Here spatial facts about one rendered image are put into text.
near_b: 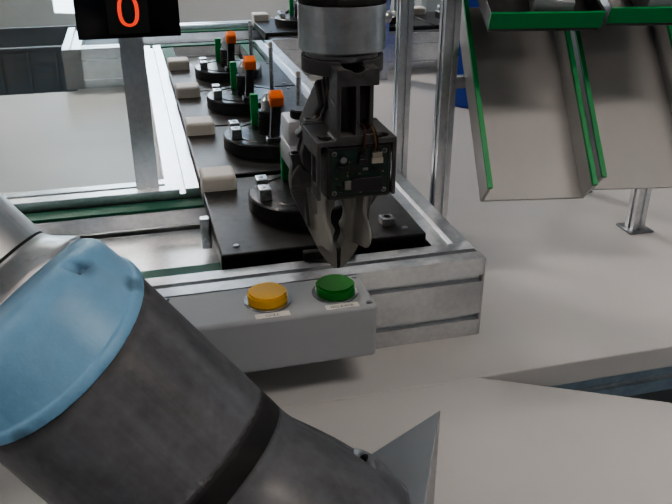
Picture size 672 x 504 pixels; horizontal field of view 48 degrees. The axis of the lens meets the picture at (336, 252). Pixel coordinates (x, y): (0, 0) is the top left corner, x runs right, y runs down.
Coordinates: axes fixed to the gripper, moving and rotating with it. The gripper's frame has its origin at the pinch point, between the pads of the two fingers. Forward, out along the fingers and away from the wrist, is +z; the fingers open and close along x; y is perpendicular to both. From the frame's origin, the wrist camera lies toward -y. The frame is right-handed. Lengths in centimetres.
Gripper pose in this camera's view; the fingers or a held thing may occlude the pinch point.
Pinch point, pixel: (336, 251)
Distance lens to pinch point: 76.3
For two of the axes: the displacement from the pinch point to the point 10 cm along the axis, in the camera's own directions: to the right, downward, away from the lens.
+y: 2.5, 4.2, -8.7
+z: 0.0, 9.0, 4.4
